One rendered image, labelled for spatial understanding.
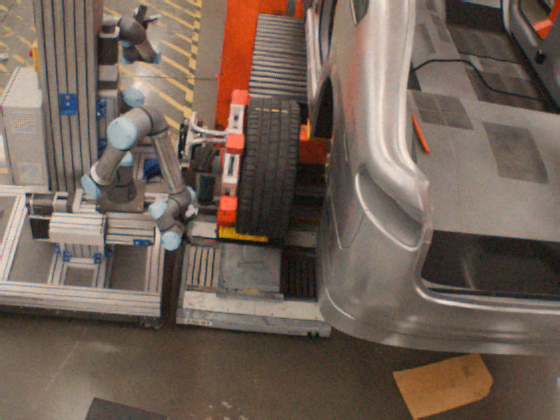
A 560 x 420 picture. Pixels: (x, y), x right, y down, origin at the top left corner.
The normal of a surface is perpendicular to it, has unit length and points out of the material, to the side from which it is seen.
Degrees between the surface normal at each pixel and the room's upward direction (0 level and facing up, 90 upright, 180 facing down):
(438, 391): 1
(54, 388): 0
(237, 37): 90
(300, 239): 0
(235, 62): 90
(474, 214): 20
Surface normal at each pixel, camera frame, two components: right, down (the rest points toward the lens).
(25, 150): 0.06, 0.68
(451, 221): 0.12, -0.47
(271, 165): 0.08, 0.04
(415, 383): 0.15, -0.73
